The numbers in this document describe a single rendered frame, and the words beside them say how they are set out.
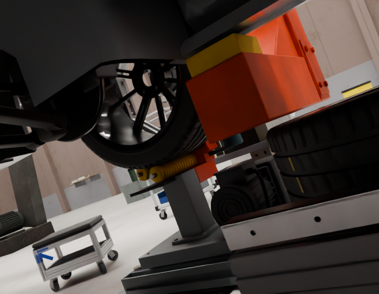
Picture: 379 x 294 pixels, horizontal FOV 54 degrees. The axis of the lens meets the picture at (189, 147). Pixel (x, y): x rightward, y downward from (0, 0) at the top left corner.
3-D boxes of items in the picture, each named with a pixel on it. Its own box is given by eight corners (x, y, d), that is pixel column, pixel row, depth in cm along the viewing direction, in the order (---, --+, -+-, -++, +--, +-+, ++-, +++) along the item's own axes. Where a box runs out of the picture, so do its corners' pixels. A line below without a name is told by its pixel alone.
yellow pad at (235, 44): (191, 79, 88) (184, 60, 88) (218, 77, 99) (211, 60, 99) (242, 53, 80) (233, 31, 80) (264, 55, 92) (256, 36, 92)
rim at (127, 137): (128, 177, 136) (52, 83, 148) (164, 163, 155) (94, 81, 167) (209, 73, 111) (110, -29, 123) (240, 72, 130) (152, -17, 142)
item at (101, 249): (120, 256, 266) (103, 213, 267) (110, 272, 230) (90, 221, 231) (65, 278, 266) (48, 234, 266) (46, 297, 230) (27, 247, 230)
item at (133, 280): (128, 301, 138) (119, 276, 139) (179, 259, 169) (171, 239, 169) (242, 287, 111) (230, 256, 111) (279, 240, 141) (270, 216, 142)
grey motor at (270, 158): (222, 303, 106) (178, 189, 107) (270, 244, 141) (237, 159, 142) (280, 297, 96) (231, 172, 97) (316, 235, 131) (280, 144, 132)
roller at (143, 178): (134, 184, 140) (129, 170, 140) (176, 167, 165) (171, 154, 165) (145, 181, 137) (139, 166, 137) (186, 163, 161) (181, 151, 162)
